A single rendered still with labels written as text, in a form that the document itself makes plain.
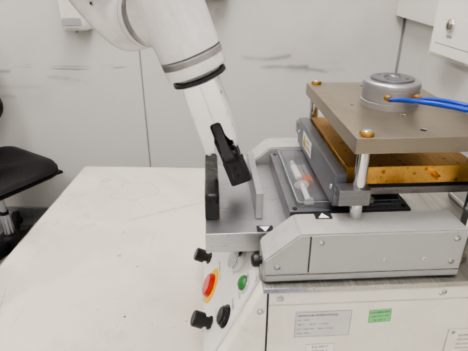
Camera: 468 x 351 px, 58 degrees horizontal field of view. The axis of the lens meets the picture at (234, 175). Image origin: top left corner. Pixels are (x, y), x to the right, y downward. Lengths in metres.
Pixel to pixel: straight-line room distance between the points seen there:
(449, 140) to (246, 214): 0.27
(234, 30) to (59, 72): 0.86
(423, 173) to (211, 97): 0.29
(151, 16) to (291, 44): 1.52
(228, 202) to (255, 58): 1.45
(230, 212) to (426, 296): 0.28
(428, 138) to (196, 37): 0.30
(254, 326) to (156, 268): 0.34
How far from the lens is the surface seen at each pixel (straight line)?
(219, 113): 0.55
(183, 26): 0.54
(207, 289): 0.74
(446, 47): 0.79
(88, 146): 2.31
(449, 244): 0.58
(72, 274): 0.90
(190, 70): 0.54
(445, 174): 0.61
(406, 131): 0.54
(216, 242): 0.57
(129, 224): 1.02
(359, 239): 0.53
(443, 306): 0.64
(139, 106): 2.15
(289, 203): 0.58
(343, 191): 0.52
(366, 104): 0.62
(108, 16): 0.60
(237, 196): 0.65
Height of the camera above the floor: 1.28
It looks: 26 degrees down
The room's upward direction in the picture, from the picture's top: straight up
